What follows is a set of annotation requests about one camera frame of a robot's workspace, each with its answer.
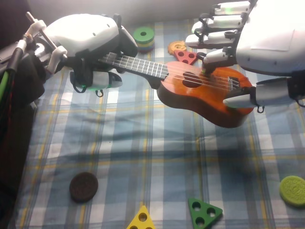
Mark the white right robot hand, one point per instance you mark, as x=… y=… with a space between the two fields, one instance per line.
x=274 y=35

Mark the brown sandwich cookie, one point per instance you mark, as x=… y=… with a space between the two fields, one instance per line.
x=83 y=187

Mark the brown toy ukulele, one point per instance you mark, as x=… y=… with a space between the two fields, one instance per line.
x=202 y=95

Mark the blue plaid tablecloth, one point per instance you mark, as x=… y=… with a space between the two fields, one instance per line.
x=143 y=155

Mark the green sandwich cookie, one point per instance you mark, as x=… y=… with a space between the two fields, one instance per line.
x=293 y=190

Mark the beige swirl biscuit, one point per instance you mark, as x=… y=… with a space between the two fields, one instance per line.
x=175 y=45

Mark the yellow triangle block with holes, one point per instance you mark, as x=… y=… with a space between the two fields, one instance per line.
x=143 y=225

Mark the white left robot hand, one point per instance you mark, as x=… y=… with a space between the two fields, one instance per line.
x=83 y=33

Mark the white panel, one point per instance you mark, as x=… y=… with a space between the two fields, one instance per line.
x=155 y=10

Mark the green triangle block with holes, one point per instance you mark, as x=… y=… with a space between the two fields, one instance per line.
x=196 y=213

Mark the red triangle block with holes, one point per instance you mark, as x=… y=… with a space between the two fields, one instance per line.
x=183 y=58

